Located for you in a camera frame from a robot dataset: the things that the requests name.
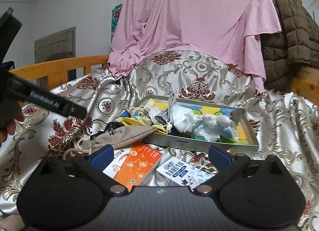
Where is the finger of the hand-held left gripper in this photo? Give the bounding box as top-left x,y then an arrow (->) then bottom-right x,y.
68,104 -> 88,120

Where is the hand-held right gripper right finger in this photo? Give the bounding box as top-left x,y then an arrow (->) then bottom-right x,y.
193,145 -> 283,194

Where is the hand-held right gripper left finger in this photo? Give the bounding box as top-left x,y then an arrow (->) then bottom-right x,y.
40,145 -> 129,195

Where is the white gauze towel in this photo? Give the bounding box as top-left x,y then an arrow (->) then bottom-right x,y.
199,113 -> 241,142

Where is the metal tray with colourful print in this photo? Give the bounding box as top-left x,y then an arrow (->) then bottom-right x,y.
139,95 -> 260,153

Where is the thin white cloth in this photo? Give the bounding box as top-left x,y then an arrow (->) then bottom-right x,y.
172,105 -> 197,134

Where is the grey cloth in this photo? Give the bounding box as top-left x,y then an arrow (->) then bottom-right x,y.
166,93 -> 178,132

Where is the person's left hand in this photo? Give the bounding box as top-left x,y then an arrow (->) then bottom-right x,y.
0,100 -> 26,145

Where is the white terry towel blue trim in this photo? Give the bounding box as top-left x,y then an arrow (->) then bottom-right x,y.
191,125 -> 221,143

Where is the orange and white box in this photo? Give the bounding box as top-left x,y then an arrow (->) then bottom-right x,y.
102,141 -> 164,192

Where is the white and blue carton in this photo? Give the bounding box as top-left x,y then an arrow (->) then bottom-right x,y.
155,156 -> 215,189

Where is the black plastic crate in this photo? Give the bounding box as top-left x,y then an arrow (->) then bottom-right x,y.
0,61 -> 16,72

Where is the yellow striped small towel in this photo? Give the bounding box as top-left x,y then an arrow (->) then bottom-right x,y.
119,106 -> 165,133

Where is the floral satin blanket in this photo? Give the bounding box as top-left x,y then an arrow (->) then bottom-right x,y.
0,51 -> 319,231

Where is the pink sheet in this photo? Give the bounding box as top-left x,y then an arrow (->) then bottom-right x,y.
108,0 -> 283,94

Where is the brown quilted jacket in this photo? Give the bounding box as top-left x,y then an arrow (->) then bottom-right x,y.
260,0 -> 319,90

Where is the beige drawstring bag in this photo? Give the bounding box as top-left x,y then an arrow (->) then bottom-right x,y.
62,124 -> 160,160

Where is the wooden bed frame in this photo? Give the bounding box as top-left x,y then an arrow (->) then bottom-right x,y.
7,55 -> 319,108

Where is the grey wall hatch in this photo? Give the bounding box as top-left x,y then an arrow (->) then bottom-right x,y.
34,27 -> 77,90

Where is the teal wall poster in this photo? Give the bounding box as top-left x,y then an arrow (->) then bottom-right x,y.
111,3 -> 123,37

